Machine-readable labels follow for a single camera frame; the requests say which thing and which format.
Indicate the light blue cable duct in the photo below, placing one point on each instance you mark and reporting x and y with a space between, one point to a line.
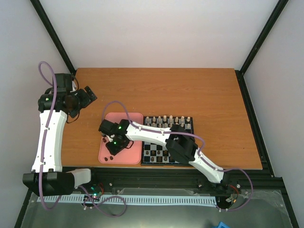
138 200

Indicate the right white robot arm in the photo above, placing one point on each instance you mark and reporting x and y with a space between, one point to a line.
132 131

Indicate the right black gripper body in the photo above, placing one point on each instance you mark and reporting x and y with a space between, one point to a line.
118 147

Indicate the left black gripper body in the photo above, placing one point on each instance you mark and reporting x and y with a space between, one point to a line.
79 103

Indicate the left black frame post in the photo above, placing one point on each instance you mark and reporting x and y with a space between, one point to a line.
53 35

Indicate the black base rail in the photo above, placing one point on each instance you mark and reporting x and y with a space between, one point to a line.
113 179

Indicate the pink plastic tray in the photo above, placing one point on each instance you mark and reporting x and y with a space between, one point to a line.
130 156

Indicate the blue object at bottom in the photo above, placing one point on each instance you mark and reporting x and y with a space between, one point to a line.
221 225

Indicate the right black frame post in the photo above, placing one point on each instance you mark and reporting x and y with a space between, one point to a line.
275 14

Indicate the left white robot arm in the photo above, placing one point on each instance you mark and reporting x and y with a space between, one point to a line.
59 103

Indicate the black frame post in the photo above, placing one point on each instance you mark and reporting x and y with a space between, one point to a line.
275 14
53 35

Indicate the black white chess board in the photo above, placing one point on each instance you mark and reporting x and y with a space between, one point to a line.
177 149

